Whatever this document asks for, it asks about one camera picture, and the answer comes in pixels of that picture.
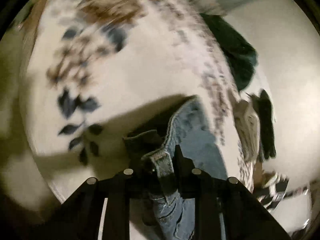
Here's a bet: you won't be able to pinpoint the dark green folded garment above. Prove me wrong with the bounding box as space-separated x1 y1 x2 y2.
200 14 258 91

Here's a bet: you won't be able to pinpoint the striped folded cloth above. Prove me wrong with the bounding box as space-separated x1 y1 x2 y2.
233 94 260 162

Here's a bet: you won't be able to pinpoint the floral white bed sheet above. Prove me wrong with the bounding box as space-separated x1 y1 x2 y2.
20 0 253 202

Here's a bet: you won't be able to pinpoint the blue denim jeans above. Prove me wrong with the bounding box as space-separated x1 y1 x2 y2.
123 96 227 239

